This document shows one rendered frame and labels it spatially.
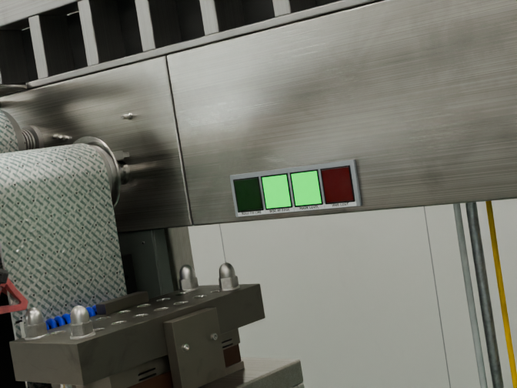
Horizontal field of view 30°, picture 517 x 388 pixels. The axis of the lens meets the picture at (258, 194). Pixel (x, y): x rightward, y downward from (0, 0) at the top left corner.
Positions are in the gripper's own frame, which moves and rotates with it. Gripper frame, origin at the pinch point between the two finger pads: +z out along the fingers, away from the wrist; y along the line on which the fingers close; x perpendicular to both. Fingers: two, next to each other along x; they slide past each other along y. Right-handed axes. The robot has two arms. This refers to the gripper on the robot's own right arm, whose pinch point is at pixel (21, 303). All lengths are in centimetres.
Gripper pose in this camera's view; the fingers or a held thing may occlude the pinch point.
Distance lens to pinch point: 156.3
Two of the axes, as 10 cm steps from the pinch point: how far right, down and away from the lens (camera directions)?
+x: 1.6, -9.4, 3.0
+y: 7.6, -0.8, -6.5
